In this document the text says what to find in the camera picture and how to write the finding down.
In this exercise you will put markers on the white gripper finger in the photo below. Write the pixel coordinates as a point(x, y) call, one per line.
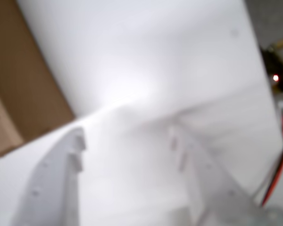
point(54, 179)
point(210, 195)

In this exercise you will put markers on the brown cardboard box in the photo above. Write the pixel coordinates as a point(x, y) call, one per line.
point(21, 70)

